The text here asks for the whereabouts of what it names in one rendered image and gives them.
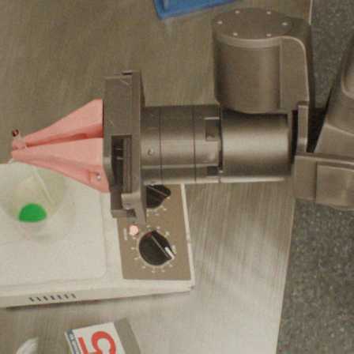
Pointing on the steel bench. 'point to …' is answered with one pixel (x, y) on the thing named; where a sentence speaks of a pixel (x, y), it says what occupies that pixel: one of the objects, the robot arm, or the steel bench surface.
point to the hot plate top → (75, 248)
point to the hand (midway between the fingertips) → (23, 150)
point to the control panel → (141, 270)
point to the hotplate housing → (66, 293)
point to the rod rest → (169, 9)
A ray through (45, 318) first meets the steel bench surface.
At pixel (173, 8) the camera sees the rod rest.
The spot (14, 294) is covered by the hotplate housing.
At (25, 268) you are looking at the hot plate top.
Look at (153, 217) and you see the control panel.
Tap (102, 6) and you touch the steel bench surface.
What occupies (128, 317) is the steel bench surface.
